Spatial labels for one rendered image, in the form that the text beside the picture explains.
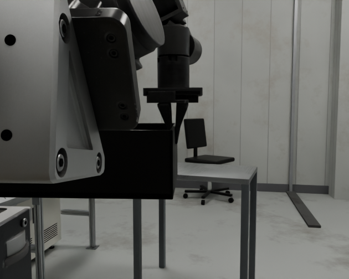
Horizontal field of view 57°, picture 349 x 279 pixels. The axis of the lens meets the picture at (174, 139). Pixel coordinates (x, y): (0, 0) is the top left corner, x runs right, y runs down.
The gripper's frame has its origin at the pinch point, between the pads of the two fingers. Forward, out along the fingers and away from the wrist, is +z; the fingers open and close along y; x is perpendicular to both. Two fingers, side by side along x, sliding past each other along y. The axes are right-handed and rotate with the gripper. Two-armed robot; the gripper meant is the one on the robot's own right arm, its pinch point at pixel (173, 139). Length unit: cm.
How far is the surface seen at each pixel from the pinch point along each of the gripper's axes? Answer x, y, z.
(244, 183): -114, -32, 37
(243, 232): -113, -32, 64
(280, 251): -205, -79, 117
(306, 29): -415, -166, -110
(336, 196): -375, -200, 118
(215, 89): -431, -42, -27
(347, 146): -375, -211, 51
